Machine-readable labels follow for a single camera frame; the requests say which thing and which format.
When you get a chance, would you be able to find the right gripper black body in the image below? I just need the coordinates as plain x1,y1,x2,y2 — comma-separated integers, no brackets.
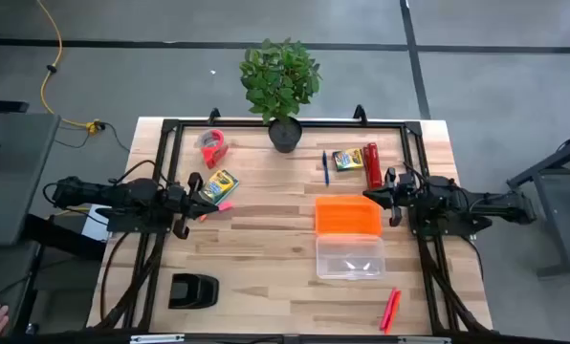
384,166,418,228

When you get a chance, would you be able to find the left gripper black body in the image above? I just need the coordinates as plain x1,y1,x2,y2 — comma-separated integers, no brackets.
163,172,204,240

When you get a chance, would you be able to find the yellow green crayon box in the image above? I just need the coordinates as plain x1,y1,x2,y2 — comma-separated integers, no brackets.
331,147,365,172
198,169,241,205

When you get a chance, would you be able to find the orange lid clear pencil case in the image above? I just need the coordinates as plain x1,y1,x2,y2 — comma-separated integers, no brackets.
314,194,387,281

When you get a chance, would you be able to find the orange marker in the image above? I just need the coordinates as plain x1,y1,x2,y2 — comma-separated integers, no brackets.
384,290,403,335

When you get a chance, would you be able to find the red tape dispenser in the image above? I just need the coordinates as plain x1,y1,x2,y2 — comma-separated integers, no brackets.
194,128,230,170

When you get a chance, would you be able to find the black plastic holder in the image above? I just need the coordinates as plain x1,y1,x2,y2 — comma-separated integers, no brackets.
167,272,220,311

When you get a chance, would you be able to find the white box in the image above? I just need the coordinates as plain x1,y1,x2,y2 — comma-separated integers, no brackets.
81,204,112,243

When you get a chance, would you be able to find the green potted plant black pot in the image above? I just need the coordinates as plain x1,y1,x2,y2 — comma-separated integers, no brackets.
238,36,323,154

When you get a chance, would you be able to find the grey metal stand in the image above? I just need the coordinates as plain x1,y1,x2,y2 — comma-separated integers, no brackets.
507,131,570,279

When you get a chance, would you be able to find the grey side table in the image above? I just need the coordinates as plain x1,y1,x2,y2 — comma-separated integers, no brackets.
0,112,61,247

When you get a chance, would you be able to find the flat black bar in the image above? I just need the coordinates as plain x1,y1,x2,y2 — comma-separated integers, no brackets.
0,98,31,115

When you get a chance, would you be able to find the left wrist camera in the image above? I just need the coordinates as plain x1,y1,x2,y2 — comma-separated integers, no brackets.
166,183,186,204

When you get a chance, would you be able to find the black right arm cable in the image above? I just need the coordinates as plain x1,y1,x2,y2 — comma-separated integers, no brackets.
402,161,432,185

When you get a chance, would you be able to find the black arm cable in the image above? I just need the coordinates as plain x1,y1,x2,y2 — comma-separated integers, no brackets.
107,159,171,187
402,161,432,185

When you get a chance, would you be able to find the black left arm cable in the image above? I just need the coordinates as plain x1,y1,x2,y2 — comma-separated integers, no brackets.
107,159,171,187

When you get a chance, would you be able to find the black aluminium table frame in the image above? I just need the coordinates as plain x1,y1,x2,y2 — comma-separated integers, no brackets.
86,104,494,335

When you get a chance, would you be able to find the thin black floor cable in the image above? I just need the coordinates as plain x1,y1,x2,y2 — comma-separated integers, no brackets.
101,121,131,154

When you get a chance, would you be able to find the black cable bundle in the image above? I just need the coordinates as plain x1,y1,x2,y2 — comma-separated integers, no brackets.
86,231,166,332
416,236,492,333

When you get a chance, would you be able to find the yellow extension cable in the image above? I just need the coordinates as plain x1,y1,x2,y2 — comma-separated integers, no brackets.
35,0,105,136

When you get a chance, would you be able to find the silver metal bracket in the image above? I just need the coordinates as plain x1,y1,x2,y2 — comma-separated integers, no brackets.
129,333,186,344
397,335,453,344

